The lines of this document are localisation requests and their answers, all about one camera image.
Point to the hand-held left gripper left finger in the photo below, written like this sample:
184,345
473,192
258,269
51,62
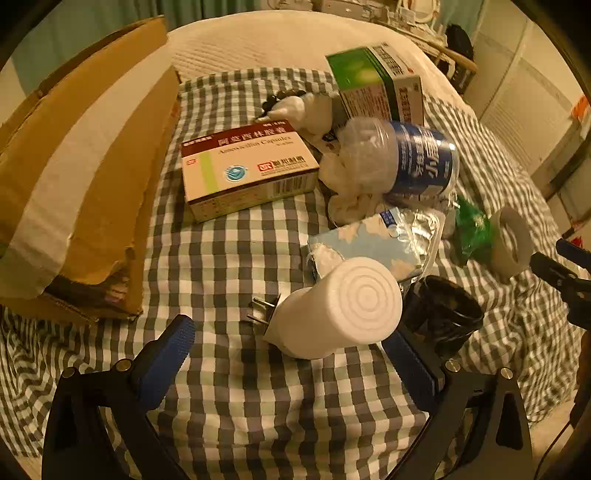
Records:
171,355

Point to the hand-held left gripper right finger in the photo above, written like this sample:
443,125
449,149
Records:
411,369

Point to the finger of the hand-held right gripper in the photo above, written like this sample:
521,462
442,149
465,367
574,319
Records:
572,251
558,277

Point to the white paper roll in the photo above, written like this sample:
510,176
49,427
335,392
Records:
503,258

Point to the black jar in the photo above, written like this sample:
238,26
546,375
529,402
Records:
443,318

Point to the green plastic wrapper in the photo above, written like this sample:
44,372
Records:
471,226

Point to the white plug adapter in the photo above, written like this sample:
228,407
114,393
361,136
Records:
265,307

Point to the blue and white tissue packet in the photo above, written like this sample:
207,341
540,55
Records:
364,240

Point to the silver foil blister pack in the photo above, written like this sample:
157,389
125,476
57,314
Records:
415,226

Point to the plastic bottle with blue label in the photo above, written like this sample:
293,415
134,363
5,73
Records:
415,157

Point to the red and white medicine box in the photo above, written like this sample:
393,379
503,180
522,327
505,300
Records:
249,170

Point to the brown cardboard box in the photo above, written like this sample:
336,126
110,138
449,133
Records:
92,161

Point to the green and white medicine box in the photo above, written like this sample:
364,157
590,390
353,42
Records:
364,78

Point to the green checked cloth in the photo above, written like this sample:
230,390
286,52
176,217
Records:
231,258

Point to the white louvered wardrobe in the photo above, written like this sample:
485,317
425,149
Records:
521,92

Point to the wooden desk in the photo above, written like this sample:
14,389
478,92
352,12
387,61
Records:
455,57

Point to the black bag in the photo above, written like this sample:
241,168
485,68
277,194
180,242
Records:
459,46

